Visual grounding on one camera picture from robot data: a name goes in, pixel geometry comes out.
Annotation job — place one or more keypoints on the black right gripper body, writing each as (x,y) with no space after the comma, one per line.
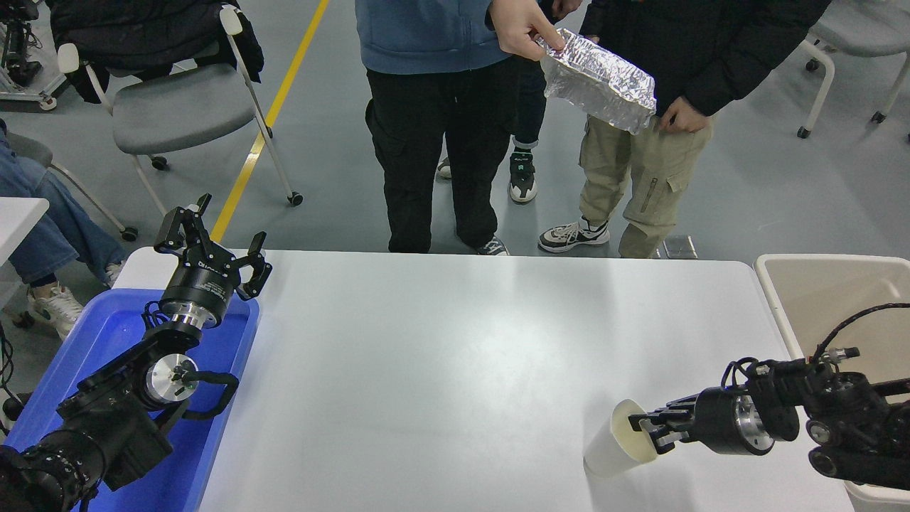
(716,421)

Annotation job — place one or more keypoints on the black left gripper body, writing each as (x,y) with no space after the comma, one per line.
(202,284)

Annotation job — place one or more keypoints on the white paper cup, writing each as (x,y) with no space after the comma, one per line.
(611,448)

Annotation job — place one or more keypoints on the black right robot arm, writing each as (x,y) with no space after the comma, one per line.
(853,419)

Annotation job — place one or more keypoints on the person's left hand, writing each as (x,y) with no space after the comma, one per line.
(682,117)

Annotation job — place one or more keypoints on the person's right hand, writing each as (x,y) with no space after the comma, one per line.
(519,28)

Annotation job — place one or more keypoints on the person's hand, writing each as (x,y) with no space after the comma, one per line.
(566,7)

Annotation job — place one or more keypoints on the blue plastic tray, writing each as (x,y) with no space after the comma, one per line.
(92,334)

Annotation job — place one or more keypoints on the seated person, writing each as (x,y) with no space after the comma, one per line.
(50,220)

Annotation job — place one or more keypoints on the large pale beige bin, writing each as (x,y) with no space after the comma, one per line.
(825,299)

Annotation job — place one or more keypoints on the small white table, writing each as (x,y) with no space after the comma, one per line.
(18,220)

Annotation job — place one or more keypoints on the grey chair with castors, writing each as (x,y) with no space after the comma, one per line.
(32,151)

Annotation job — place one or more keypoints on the black jacket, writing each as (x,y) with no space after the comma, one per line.
(142,32)

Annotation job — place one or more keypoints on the black equipment on white stand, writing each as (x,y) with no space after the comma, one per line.
(21,50)

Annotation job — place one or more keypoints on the grey chair with white frame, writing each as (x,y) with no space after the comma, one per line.
(178,107)
(874,28)

